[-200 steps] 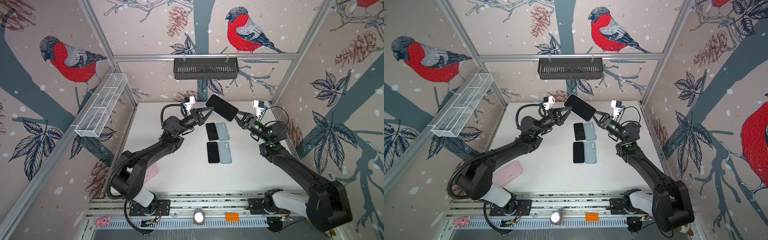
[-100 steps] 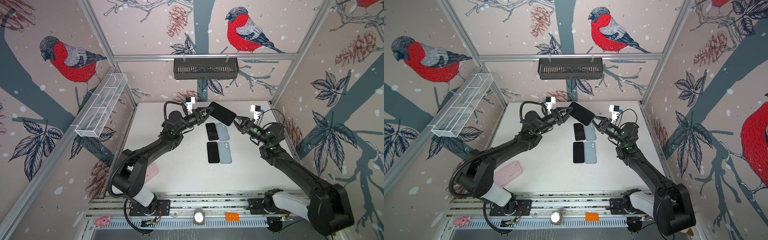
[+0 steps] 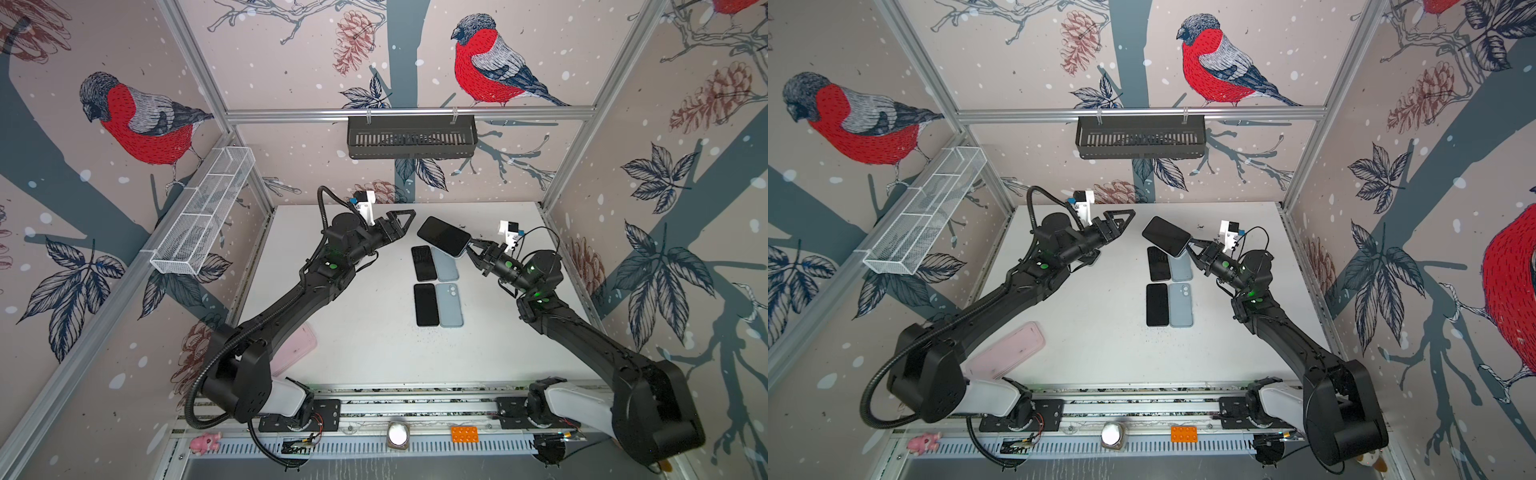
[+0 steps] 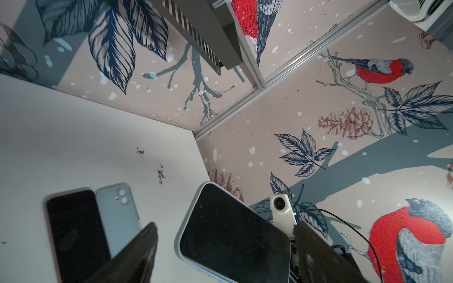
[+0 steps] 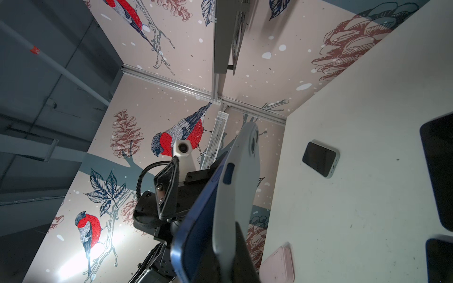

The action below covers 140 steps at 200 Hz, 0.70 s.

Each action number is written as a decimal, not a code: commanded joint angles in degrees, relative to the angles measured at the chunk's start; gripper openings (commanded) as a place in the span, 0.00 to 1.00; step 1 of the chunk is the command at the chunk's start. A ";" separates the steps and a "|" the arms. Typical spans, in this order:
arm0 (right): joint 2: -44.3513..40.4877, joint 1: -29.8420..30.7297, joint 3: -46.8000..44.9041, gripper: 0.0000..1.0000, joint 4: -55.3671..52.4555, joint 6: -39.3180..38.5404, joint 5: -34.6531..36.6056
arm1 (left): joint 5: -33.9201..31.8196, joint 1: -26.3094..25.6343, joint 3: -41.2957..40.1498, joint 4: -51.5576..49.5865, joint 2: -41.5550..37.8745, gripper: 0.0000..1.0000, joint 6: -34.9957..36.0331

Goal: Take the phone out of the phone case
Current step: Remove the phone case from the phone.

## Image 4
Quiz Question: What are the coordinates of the ceiling air conditioner unit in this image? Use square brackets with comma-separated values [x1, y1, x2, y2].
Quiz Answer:
[388, 0, 453, 32]

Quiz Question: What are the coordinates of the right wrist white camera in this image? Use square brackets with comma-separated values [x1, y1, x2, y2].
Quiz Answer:
[270, 194, 297, 239]

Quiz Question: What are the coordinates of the black phone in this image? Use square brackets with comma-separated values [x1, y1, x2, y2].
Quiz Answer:
[46, 189, 111, 283]
[174, 182, 291, 283]

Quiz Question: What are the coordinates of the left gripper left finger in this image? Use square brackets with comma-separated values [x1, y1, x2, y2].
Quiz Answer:
[86, 222, 158, 283]

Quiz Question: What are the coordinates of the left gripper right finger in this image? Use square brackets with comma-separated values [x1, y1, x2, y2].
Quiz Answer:
[293, 223, 367, 283]

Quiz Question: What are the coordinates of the grey-blue phone case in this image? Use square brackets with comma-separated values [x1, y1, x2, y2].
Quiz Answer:
[96, 183, 142, 258]

